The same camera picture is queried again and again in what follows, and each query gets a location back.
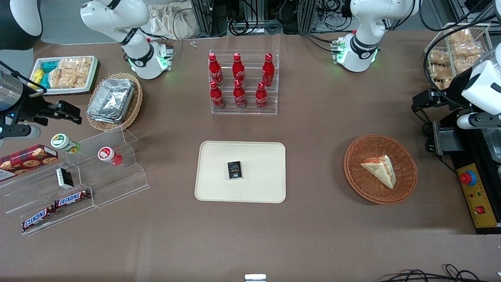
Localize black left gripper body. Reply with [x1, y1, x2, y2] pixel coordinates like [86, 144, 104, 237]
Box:
[431, 71, 476, 116]

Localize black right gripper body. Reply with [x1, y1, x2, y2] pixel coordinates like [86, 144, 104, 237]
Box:
[18, 89, 60, 127]

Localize white rectangular snack tray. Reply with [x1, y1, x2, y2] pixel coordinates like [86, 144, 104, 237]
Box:
[29, 56, 98, 95]

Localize oval tan wicker basket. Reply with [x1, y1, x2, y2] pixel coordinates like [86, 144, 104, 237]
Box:
[86, 72, 143, 132]

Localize wrapped triangular sandwich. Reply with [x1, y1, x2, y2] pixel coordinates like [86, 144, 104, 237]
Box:
[360, 155, 397, 190]

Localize round brown wicker basket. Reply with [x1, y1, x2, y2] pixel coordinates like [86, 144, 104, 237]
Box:
[344, 135, 418, 205]

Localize beige rectangular serving tray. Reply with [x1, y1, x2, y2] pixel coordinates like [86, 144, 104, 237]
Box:
[195, 141, 287, 204]

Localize clear bag rice crackers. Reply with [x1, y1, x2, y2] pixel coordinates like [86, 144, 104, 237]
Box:
[449, 29, 473, 44]
[49, 68, 76, 89]
[59, 57, 93, 88]
[428, 64, 451, 90]
[430, 50, 451, 66]
[452, 41, 483, 60]

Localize green sunflower yogurt cup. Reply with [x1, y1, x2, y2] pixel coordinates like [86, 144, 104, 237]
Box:
[51, 134, 81, 154]

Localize black grey metal stand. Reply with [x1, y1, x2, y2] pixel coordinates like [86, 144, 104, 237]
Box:
[426, 114, 472, 158]

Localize stacked aluminium foil trays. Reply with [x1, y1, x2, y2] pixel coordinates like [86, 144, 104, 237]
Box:
[87, 78, 137, 124]

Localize red tartan cookie box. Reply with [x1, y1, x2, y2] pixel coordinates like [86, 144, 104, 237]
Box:
[0, 145, 59, 182]

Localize red strawberry yogurt cup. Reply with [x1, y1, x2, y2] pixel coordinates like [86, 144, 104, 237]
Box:
[98, 146, 123, 166]

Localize small black white box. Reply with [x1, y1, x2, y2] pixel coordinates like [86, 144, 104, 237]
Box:
[56, 168, 74, 190]

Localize Snickers chocolate bar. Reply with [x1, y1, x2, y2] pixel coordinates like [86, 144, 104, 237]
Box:
[54, 190, 92, 208]
[22, 206, 58, 232]

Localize red emergency stop button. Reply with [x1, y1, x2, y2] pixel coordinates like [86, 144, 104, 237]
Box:
[460, 171, 478, 187]

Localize clear acrylic stepped display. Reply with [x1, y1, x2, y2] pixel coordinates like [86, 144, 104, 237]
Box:
[0, 126, 151, 237]

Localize black yellow control box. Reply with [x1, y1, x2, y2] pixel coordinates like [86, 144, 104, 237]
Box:
[450, 117, 501, 235]

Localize beige crumpled cloth bag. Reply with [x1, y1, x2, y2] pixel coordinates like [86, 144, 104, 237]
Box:
[146, 3, 197, 40]

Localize red cola bottle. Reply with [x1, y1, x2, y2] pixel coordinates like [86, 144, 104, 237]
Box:
[209, 53, 224, 87]
[210, 81, 225, 110]
[256, 81, 269, 111]
[262, 53, 275, 88]
[232, 53, 246, 85]
[233, 80, 247, 109]

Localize small black flat packet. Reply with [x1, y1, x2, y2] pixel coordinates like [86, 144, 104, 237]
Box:
[227, 161, 243, 181]

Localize clear acrylic bottle rack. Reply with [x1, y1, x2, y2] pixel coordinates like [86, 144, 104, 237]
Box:
[209, 50, 280, 116]

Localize black thin cable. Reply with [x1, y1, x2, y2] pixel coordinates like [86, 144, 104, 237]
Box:
[0, 61, 47, 93]

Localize black looped cable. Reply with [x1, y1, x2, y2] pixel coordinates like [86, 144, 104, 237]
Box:
[418, 0, 501, 114]

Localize white wire rack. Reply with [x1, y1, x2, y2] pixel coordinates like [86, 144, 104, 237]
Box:
[424, 23, 493, 91]

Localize black floor cable bundle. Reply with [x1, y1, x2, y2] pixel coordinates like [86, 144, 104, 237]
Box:
[377, 264, 494, 282]

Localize aluminium profile frame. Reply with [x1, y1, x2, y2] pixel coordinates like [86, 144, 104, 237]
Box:
[191, 0, 318, 36]

